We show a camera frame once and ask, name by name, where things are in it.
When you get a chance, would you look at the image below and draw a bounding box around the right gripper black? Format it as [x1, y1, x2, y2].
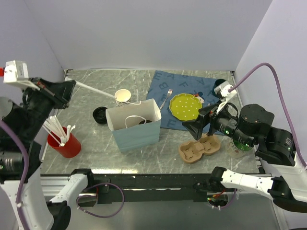
[179, 97, 252, 146]

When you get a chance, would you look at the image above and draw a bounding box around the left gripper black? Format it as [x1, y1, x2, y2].
[18, 75, 76, 137]

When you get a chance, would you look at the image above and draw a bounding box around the single white paper straw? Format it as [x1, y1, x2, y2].
[75, 80, 116, 100]

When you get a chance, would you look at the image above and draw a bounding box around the black cup lid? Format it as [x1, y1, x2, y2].
[139, 119, 152, 125]

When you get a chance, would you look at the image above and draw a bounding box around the stack of brown paper cups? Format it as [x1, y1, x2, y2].
[114, 89, 131, 106]

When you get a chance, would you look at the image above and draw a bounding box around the light blue paper bag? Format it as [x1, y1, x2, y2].
[106, 99, 162, 152]

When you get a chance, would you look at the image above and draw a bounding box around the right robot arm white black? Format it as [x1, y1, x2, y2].
[182, 103, 307, 213]

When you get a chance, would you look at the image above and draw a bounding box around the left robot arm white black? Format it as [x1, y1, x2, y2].
[0, 78, 95, 230]

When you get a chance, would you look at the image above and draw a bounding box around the yellow plate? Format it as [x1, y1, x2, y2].
[169, 93, 202, 121]

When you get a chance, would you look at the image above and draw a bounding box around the dark green enamel mug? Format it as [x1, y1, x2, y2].
[212, 79, 225, 98]

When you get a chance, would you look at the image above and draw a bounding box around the stack of black lids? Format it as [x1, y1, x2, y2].
[92, 106, 107, 125]

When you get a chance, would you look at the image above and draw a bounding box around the silver fork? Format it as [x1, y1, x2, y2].
[159, 89, 173, 110]

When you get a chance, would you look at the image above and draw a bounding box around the blue letter-print cloth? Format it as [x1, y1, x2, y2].
[146, 70, 218, 131]

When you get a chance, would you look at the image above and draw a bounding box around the red cup holder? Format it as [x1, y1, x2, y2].
[47, 133, 82, 158]

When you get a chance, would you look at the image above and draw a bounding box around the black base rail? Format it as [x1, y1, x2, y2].
[40, 172, 240, 204]

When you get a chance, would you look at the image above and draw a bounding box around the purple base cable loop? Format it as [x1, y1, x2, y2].
[76, 183, 125, 219]

